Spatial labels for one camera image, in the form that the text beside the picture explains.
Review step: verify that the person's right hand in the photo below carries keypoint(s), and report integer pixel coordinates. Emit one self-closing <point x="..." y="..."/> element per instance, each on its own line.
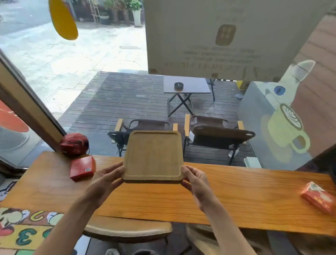
<point x="200" y="189"/>

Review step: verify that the person's left hand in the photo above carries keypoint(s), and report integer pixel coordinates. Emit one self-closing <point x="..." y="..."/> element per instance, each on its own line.
<point x="101" y="185"/>

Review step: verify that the person's right thumb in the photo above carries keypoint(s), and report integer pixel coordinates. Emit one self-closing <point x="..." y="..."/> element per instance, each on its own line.
<point x="189" y="171"/>

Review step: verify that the person's left thumb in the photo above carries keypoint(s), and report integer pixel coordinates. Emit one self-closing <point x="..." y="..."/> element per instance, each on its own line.
<point x="111" y="167"/>

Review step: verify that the square wooden tray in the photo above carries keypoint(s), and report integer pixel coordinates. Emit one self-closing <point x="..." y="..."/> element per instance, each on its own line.
<point x="153" y="156"/>

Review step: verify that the person's right forearm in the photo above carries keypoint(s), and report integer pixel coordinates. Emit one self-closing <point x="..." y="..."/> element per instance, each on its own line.
<point x="227" y="228"/>

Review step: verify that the person's left forearm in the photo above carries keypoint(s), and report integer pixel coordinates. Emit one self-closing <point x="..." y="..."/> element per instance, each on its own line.
<point x="65" y="226"/>

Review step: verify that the red flat box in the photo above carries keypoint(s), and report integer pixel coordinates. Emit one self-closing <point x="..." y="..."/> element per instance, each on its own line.
<point x="82" y="168"/>

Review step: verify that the red helmet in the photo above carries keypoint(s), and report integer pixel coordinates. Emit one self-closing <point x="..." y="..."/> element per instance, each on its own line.
<point x="74" y="143"/>

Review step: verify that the brown folding camp chair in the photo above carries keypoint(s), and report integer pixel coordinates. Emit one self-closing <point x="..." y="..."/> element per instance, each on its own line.
<point x="147" y="125"/>
<point x="217" y="134"/>

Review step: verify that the clear plastic bottle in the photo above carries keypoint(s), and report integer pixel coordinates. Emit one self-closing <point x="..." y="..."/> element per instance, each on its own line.
<point x="233" y="153"/>

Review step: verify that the small white box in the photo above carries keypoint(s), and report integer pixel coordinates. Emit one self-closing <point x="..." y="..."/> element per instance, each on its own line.
<point x="252" y="162"/>

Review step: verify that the black ashtray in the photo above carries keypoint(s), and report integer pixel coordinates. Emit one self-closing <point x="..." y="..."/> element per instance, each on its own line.
<point x="178" y="86"/>

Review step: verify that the grey folding table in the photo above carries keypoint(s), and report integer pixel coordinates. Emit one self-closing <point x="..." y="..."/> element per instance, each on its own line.
<point x="186" y="84"/>

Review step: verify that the small grey bowl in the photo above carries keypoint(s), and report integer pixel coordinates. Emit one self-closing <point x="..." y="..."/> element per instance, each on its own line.
<point x="238" y="96"/>

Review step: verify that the cat and cup window painting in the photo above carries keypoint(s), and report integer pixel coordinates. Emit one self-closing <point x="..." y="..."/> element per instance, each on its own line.
<point x="284" y="123"/>

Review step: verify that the colourful cartoon floor mat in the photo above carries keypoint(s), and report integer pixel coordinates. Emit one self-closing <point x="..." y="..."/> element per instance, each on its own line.
<point x="23" y="231"/>

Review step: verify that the orange window sticker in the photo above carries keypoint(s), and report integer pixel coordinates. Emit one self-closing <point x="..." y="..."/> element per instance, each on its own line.
<point x="11" y="119"/>

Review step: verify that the red tissue packet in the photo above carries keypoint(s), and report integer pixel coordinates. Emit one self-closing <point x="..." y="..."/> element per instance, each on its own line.
<point x="319" y="197"/>

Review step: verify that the beige window poster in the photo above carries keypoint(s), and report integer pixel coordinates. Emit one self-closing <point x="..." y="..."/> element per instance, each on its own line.
<point x="199" y="36"/>

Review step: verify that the potted plant in white pot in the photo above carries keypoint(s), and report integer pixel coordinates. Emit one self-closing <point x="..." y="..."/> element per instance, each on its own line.
<point x="136" y="14"/>

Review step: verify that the yellow oval window sticker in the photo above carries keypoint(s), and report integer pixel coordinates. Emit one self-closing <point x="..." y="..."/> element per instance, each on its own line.
<point x="63" y="19"/>

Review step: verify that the wooden window frame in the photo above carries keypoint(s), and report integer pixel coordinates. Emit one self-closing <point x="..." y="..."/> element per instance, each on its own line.
<point x="28" y="105"/>

